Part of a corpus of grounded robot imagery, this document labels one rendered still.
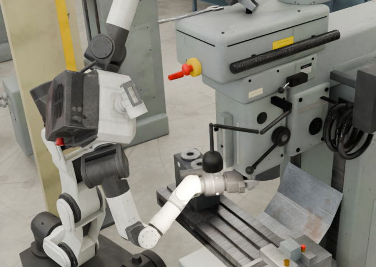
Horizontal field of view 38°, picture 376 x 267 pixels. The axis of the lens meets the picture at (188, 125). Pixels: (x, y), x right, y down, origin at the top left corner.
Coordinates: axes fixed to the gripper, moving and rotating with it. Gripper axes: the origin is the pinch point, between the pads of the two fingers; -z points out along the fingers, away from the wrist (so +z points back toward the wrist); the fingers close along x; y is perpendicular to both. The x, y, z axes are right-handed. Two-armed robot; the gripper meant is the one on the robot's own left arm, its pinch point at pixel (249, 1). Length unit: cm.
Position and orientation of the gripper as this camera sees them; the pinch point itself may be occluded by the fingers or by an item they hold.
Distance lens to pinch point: 180.8
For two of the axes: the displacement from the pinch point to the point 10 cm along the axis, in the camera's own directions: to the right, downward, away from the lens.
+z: -7.2, -6.6, 2.2
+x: -5.9, 4.1, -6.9
